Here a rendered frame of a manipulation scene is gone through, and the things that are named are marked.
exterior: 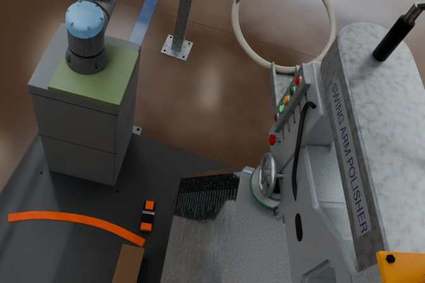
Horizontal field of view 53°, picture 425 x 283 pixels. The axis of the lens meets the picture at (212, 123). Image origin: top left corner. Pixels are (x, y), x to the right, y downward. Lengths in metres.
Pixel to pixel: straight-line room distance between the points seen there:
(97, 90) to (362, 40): 1.15
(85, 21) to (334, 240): 1.25
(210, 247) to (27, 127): 1.56
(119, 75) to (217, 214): 0.75
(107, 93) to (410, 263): 1.40
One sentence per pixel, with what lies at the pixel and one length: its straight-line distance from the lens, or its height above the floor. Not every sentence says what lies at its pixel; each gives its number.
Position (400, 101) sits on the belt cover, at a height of 1.70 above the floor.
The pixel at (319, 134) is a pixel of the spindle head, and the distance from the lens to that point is 1.29.
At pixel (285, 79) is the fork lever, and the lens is 1.87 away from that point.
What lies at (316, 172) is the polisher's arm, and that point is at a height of 1.39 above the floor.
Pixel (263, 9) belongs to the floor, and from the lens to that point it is 3.86.
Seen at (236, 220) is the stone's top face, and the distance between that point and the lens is 1.77.
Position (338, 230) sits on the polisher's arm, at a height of 1.49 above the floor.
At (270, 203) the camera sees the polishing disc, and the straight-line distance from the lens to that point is 1.77.
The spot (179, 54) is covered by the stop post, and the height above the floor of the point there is 0.01.
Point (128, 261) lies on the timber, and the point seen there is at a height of 0.14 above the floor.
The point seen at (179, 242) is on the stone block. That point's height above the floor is 0.65.
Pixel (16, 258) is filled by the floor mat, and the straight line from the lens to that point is 2.55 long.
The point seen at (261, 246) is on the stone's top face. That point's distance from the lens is 1.76.
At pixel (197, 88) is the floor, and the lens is 3.11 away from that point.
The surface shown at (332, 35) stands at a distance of 2.02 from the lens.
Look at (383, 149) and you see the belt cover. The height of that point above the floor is 1.70.
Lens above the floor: 2.43
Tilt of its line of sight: 55 degrees down
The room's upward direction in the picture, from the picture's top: 21 degrees clockwise
